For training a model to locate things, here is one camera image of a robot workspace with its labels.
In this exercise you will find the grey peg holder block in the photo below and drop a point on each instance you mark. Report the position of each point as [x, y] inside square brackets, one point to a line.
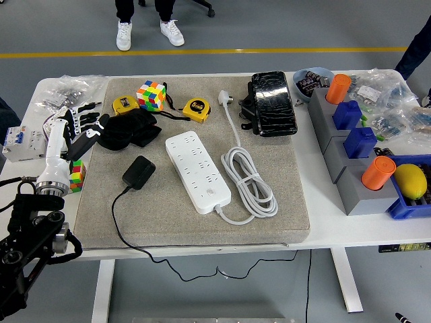
[357, 198]
[318, 111]
[335, 151]

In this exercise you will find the blue block peg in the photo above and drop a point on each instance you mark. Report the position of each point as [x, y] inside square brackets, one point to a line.
[362, 143]
[347, 115]

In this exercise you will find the white power strip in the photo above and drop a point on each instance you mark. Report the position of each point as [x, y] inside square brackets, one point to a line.
[198, 171]

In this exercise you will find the black plastic bracket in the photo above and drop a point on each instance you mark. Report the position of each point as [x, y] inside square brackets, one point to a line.
[247, 107]

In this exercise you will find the table control panel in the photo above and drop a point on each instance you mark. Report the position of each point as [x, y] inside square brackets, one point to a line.
[404, 248]

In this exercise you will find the orange cylinder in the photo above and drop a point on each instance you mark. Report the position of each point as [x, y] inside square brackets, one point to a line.
[338, 89]
[378, 173]

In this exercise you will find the white circuit breaker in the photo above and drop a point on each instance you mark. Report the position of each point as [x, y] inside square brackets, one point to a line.
[23, 144]

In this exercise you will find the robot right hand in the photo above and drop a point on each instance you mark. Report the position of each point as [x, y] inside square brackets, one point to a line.
[402, 319]

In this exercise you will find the black cracked glossy case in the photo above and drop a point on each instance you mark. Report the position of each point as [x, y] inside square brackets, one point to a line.
[274, 104]

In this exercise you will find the person in dark blue trousers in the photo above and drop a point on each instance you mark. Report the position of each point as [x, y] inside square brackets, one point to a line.
[415, 50]

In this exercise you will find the clear bag with white label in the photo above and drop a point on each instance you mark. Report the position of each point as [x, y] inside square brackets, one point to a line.
[368, 91]

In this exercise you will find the flat yellow tape measure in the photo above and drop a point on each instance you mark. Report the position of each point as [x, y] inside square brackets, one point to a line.
[123, 103]

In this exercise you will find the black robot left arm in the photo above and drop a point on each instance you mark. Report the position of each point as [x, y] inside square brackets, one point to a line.
[30, 228]

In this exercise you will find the blue bowl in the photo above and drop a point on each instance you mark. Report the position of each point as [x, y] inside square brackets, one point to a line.
[301, 93]

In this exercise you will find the yellow lemon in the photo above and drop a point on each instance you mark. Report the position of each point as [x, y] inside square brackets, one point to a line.
[410, 181]

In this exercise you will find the person in black trousers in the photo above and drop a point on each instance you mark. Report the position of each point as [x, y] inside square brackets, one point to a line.
[124, 33]

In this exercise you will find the clear bag of components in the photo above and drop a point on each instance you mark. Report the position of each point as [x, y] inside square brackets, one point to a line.
[390, 124]
[421, 117]
[400, 91]

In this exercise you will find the black fabric pouch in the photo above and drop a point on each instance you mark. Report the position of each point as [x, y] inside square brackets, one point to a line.
[131, 129]

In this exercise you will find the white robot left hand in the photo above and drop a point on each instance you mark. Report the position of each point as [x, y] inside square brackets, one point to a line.
[55, 151]

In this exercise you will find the large colourful puzzle cube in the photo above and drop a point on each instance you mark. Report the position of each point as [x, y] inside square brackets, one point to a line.
[151, 96]

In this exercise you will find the white table leg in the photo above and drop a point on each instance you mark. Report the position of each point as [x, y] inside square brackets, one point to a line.
[102, 289]
[347, 282]

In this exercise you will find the clear bag of metal parts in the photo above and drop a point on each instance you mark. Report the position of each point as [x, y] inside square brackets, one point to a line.
[67, 91]

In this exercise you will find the blue storage bin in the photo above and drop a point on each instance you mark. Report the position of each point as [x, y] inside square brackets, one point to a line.
[404, 210]

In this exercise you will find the black capacitors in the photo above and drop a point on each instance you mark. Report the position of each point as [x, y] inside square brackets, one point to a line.
[311, 82]

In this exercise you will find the white socket cube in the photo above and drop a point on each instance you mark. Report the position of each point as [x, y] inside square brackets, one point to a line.
[47, 127]

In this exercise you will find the grey-brown fabric mat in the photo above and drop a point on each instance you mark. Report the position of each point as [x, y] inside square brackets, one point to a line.
[202, 232]

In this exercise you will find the small metal clip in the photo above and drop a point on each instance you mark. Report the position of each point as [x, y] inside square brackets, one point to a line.
[299, 102]

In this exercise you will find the dark electronic parts pile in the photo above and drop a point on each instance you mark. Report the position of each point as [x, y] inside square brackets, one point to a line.
[384, 151]

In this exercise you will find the small colourful puzzle cube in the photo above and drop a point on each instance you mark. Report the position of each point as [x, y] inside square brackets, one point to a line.
[78, 175]

